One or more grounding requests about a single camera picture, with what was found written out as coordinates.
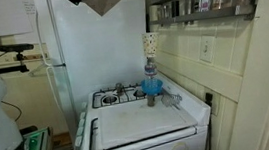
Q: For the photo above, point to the black burner grate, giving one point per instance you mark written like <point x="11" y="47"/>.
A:
<point x="89" y="140"/>

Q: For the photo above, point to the black camera stand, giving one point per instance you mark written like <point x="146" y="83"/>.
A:
<point x="6" y="69"/>

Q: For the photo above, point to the white plastic cutting board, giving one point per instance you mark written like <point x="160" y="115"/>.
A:
<point x="142" y="121"/>

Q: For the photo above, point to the white stove knob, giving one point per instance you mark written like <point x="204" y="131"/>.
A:
<point x="78" y="141"/>
<point x="83" y="116"/>
<point x="84" y="105"/>
<point x="80" y="131"/>

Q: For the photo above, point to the white stove with black grates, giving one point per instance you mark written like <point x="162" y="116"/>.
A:
<point x="133" y="100"/>

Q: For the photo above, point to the clear plastic water bottle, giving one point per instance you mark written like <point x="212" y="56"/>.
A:
<point x="150" y="70"/>

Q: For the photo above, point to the cream wall outlet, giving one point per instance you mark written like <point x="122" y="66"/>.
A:
<point x="215" y="105"/>

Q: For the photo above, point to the small grey cup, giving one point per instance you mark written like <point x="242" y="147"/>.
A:
<point x="151" y="100"/>
<point x="119" y="88"/>

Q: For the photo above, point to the white refrigerator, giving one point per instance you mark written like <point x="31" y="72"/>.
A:
<point x="105" y="48"/>

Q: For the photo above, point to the black stereo camera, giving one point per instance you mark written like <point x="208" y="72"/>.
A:
<point x="16" y="48"/>

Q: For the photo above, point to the cream light switch plate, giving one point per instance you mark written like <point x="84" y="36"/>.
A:
<point x="207" y="49"/>

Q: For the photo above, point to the blue plastic funnel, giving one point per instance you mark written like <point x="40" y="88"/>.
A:
<point x="152" y="86"/>

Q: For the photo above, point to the white label spice jar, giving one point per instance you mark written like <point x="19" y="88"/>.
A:
<point x="205" y="2"/>

